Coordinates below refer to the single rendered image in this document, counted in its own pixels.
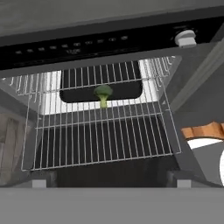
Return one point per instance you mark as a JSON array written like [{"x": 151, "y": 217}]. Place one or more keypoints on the brown wooden board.
[{"x": 201, "y": 131}]

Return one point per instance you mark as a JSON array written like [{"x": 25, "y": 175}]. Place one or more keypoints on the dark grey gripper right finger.
[{"x": 180, "y": 177}]

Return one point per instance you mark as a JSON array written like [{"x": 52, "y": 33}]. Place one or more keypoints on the grey cupboard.
[{"x": 204, "y": 96}]

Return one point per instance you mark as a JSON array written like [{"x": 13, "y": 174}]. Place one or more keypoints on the white and grey round dish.
[{"x": 204, "y": 143}]

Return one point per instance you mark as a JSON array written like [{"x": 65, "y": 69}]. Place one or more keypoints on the green broccoli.
[{"x": 103, "y": 92}]

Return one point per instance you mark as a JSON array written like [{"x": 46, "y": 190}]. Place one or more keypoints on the white oven door with window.
[{"x": 151, "y": 87}]

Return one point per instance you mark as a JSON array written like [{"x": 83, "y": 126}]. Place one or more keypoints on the light wood cupboard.
[{"x": 11, "y": 145}]

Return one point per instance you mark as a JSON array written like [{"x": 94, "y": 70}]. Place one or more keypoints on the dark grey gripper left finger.
[{"x": 43, "y": 178}]

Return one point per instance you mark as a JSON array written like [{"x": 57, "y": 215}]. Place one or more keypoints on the white oven knob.
[{"x": 185, "y": 38}]

